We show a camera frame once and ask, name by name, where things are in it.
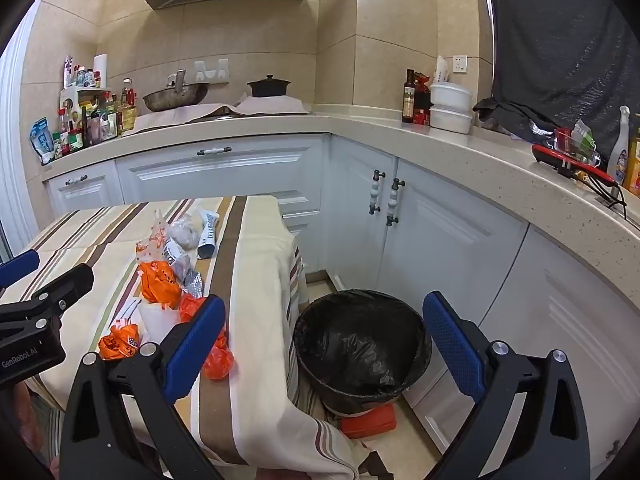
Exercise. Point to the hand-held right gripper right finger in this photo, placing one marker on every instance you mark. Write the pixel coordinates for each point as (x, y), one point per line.
(455, 345)

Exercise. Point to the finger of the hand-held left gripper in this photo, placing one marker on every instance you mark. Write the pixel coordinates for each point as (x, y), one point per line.
(70, 285)
(20, 265)

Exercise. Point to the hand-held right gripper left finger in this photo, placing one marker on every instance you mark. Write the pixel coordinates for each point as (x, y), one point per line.
(197, 345)

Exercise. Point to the red orange plastic scrap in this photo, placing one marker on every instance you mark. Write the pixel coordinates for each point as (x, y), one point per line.
(190, 307)

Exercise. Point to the white tissue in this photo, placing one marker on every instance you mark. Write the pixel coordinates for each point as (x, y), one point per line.
(157, 322)

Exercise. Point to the silver foil wrapper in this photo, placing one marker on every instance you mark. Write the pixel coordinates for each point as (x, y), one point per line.
(194, 284)

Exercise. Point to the white sachet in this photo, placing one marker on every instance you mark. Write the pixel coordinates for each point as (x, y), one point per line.
(127, 312)

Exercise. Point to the large orange plastic bag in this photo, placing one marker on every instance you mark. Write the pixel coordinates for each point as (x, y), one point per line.
(160, 282)

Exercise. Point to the small orange plastic bag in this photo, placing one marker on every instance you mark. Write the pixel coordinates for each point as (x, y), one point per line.
(117, 345)

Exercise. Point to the black white wrapper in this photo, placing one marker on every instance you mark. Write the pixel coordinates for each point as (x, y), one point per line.
(175, 255)

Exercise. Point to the black trash bin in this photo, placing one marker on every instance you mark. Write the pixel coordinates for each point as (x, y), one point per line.
(360, 340)

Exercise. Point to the clear orange printed wrapper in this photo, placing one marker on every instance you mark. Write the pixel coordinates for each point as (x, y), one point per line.
(156, 237)

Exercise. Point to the white toothpaste tube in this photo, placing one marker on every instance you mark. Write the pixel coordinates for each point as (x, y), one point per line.
(207, 237)

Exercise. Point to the clear plastic bag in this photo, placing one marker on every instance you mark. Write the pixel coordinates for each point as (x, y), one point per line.
(186, 232)

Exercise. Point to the person's left forearm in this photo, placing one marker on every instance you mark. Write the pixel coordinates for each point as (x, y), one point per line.
(25, 410)

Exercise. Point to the striped tablecloth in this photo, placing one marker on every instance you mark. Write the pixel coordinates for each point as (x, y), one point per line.
(250, 270)

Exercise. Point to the white kitchen cabinet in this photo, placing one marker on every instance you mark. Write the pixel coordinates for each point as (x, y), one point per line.
(450, 250)

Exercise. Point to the blue packet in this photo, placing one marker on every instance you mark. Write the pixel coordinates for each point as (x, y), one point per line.
(41, 137)

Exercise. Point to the white spice rack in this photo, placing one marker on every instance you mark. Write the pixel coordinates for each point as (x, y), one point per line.
(70, 95)

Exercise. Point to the spice rack with bottles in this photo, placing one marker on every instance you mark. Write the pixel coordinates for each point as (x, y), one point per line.
(125, 110)

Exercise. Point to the beige stove cloth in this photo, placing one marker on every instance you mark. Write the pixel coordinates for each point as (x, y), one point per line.
(180, 117)

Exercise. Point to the paper towel roll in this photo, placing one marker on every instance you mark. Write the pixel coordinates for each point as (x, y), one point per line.
(100, 70)

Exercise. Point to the red hair straightener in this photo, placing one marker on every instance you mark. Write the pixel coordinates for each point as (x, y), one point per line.
(550, 155)

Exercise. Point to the steel wok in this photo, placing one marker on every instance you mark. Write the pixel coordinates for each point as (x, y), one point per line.
(175, 97)

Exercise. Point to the white bowl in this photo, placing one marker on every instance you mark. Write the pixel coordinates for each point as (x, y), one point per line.
(450, 96)
(450, 121)

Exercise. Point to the red clear container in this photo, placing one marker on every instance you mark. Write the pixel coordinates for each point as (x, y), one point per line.
(562, 142)

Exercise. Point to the red snack packet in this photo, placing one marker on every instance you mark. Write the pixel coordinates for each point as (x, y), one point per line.
(423, 105)

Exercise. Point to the green white packet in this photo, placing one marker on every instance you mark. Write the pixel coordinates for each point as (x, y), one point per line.
(582, 135)

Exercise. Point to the dark oil bottle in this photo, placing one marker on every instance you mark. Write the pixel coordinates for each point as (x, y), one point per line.
(408, 100)

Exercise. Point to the white stove cloth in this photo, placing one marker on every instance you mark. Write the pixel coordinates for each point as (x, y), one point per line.
(270, 105)

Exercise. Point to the white spray bottle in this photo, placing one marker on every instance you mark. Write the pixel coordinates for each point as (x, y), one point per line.
(619, 152)

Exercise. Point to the yellow bottle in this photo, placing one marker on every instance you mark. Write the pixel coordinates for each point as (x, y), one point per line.
(634, 165)

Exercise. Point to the black lidded pot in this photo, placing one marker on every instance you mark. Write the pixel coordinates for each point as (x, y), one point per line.
(267, 87)

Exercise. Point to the white paper bag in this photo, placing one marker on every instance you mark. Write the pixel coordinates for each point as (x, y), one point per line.
(441, 70)

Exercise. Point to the dark cloth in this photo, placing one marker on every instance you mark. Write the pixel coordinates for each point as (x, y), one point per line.
(560, 35)

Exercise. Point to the white wall hook rack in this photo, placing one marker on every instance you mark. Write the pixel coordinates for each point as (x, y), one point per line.
(212, 71)

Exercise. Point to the white wall socket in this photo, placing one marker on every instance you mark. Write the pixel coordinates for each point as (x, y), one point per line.
(460, 63)

